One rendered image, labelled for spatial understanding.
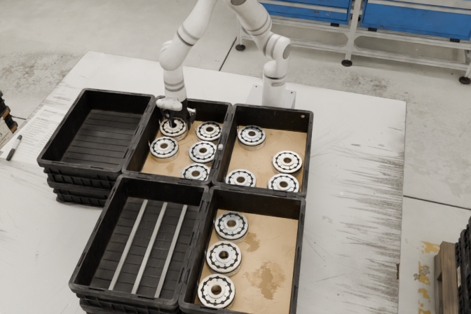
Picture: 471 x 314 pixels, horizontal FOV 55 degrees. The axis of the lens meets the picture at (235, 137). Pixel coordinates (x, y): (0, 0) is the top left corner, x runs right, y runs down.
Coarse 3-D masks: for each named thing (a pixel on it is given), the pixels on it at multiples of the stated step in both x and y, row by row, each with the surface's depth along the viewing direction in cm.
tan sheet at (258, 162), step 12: (276, 132) 173; (288, 132) 173; (300, 132) 173; (264, 144) 169; (276, 144) 169; (288, 144) 168; (300, 144) 168; (240, 156) 165; (252, 156) 165; (264, 156) 165; (300, 156) 164; (228, 168) 161; (240, 168) 161; (252, 168) 161; (264, 168) 160; (264, 180) 157; (300, 180) 156; (300, 192) 153
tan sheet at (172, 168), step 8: (192, 128) 176; (160, 136) 173; (192, 136) 173; (184, 144) 170; (192, 144) 170; (184, 152) 167; (152, 160) 164; (176, 160) 164; (184, 160) 164; (144, 168) 162; (152, 168) 162; (160, 168) 162; (168, 168) 161; (176, 168) 161; (176, 176) 159
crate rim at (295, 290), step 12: (240, 192) 141; (252, 192) 140; (264, 192) 140; (204, 216) 135; (300, 216) 134; (300, 228) 131; (300, 240) 128; (192, 252) 126; (300, 252) 125; (192, 264) 123; (300, 264) 123; (180, 300) 116; (192, 312) 116; (204, 312) 115; (216, 312) 114; (228, 312) 114; (240, 312) 114
